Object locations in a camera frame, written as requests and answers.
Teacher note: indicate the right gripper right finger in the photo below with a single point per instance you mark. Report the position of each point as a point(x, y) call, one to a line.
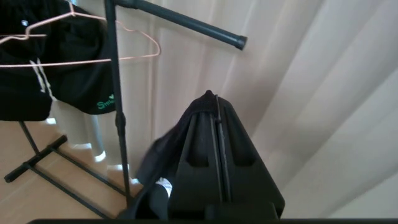
point(255, 186)

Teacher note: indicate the black clothes rack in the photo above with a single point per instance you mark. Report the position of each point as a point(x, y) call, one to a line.
point(116, 77)

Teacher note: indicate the black garment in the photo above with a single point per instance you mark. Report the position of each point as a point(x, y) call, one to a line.
point(168, 149)

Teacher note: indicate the beige curtain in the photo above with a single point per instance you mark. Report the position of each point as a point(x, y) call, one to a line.
point(280, 93)

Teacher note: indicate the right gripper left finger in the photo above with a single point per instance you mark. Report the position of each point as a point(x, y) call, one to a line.
point(192, 183)

